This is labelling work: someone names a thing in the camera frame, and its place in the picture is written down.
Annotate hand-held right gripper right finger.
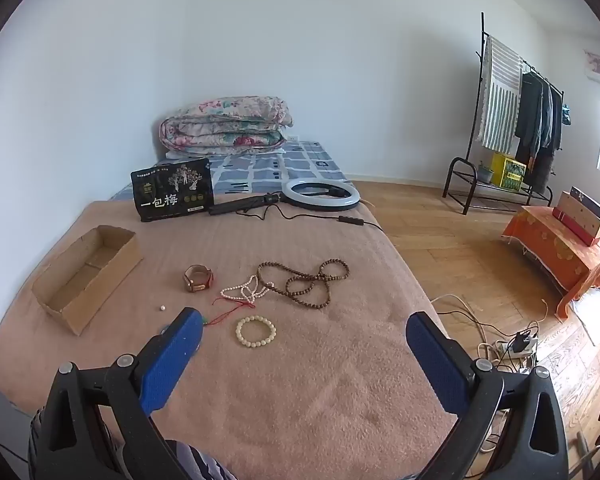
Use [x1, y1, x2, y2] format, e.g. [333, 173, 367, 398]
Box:
[405, 311, 571, 480]

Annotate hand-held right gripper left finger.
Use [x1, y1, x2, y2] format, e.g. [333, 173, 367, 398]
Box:
[29, 307, 205, 480]

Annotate red cord green pendant necklace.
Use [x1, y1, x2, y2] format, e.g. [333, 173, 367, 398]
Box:
[202, 296, 256, 328]

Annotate cream bead bracelet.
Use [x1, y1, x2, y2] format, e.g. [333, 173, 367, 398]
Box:
[235, 315, 277, 347]

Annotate white pearl necklace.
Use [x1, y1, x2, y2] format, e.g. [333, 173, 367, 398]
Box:
[220, 274, 276, 307]

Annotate cardboard box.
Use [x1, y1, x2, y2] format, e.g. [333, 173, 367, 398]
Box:
[31, 225, 144, 336]

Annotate brown wooden bead necklace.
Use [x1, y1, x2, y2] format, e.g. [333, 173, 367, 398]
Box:
[256, 258, 352, 310]

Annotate white power strip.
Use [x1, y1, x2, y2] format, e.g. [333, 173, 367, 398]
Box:
[495, 337, 538, 359]

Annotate orange cloth covered table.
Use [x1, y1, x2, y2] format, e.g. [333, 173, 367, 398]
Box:
[501, 205, 600, 320]

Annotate black folded tripod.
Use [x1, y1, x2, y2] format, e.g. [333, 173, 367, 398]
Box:
[208, 193, 281, 216]

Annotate black snack bag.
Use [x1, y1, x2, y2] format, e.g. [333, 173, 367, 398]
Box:
[130, 158, 215, 223]

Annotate black clothes rack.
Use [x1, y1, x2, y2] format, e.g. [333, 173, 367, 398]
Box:
[442, 11, 566, 216]

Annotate red flat box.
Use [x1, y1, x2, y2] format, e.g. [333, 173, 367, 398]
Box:
[552, 207, 600, 247]

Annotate yellow box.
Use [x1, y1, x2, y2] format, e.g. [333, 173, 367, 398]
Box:
[490, 152, 527, 192]

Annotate beige flat box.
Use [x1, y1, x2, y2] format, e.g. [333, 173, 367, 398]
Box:
[555, 192, 600, 239]

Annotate dark blue flat box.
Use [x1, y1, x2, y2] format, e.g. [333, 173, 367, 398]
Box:
[570, 186, 600, 218]

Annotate blue checkered bed sheet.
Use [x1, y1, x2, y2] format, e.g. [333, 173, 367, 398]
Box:
[109, 140, 353, 202]

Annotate folded floral quilt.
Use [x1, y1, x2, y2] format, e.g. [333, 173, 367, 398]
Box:
[159, 96, 295, 157]

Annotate dark hanging clothes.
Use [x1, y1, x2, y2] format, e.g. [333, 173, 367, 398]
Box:
[514, 71, 564, 196]

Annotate striped hanging towel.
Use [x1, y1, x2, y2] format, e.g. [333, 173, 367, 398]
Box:
[477, 35, 524, 155]

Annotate brown strap wristwatch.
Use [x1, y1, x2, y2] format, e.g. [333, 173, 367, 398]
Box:
[182, 266, 215, 293]

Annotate black ring light cable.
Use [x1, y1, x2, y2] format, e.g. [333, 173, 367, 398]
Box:
[237, 200, 383, 233]

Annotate white ring light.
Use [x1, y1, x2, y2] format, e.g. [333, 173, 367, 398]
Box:
[281, 179, 363, 212]

